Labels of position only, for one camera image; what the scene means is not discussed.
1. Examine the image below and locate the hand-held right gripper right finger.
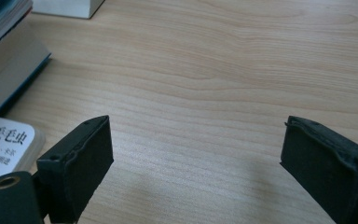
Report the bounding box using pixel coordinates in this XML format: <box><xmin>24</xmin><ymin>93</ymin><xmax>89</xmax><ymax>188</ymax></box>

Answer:
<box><xmin>279</xmin><ymin>115</ymin><xmax>358</xmax><ymax>224</ymax></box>

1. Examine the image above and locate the white caterpillar board book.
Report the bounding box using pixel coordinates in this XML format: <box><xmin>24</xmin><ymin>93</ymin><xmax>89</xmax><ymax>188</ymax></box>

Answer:
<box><xmin>0</xmin><ymin>116</ymin><xmax>46</xmax><ymax>189</ymax></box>

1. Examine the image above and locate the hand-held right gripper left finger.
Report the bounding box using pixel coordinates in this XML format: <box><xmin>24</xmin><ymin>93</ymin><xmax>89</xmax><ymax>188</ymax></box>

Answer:
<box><xmin>36</xmin><ymin>115</ymin><xmax>115</xmax><ymax>224</ymax></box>

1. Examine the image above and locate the expandable white metal bookend rack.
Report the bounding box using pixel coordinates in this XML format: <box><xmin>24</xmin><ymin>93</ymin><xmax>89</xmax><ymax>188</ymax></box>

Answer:
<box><xmin>32</xmin><ymin>0</ymin><xmax>106</xmax><ymax>21</ymax></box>

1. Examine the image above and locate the blue hardcover book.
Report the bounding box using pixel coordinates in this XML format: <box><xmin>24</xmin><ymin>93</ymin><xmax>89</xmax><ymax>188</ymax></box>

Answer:
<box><xmin>0</xmin><ymin>21</ymin><xmax>52</xmax><ymax>127</ymax></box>

